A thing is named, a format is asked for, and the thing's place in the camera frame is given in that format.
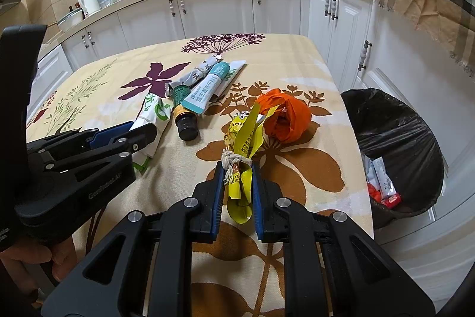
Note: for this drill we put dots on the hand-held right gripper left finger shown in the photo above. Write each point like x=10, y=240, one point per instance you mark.
x=219, y=198

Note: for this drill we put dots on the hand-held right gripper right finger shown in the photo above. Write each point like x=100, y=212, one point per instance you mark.
x=259, y=202

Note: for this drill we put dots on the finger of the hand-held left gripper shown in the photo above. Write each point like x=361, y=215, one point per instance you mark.
x=141, y=138
x=111, y=135

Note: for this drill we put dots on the white green printed packet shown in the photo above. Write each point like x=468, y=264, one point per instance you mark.
x=156, y=112

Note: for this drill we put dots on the brown bottle green label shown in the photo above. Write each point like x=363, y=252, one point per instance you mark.
x=185, y=116

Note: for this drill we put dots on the white teal tube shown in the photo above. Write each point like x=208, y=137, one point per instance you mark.
x=209, y=86

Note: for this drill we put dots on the orange plastic bag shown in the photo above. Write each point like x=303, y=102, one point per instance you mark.
x=289, y=116

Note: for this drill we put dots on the white tube green print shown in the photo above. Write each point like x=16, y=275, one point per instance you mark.
x=233, y=73

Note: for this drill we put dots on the red plastic bag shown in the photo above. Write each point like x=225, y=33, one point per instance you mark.
x=374, y=192

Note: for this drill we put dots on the bin with black bag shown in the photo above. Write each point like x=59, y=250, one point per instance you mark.
x=400, y=127

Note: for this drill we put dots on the person's left hand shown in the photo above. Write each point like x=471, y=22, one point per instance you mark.
x=65, y=259

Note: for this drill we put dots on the white pot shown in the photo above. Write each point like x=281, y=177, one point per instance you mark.
x=70, y=20

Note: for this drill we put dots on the white electric kettle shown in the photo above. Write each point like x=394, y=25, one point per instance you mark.
x=89, y=1

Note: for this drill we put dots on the floral tablecloth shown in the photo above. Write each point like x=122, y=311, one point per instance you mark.
x=282, y=53

